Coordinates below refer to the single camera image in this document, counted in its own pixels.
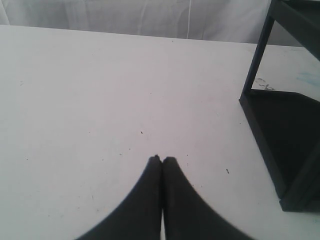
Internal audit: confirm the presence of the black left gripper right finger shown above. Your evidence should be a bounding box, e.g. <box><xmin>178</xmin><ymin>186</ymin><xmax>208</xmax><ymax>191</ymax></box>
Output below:
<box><xmin>162</xmin><ymin>157</ymin><xmax>248</xmax><ymax>240</ymax></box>

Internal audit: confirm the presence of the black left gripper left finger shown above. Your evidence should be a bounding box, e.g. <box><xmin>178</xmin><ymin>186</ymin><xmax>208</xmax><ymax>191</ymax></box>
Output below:
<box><xmin>78</xmin><ymin>155</ymin><xmax>163</xmax><ymax>240</ymax></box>

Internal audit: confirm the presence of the black two-tier shelf rack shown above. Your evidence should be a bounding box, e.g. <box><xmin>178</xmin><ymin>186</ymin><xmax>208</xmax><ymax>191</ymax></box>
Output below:
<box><xmin>239</xmin><ymin>0</ymin><xmax>320</xmax><ymax>212</ymax></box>

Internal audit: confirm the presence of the white backdrop curtain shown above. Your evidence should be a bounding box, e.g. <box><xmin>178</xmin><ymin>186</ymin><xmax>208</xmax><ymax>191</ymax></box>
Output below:
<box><xmin>0</xmin><ymin>0</ymin><xmax>270</xmax><ymax>43</ymax></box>

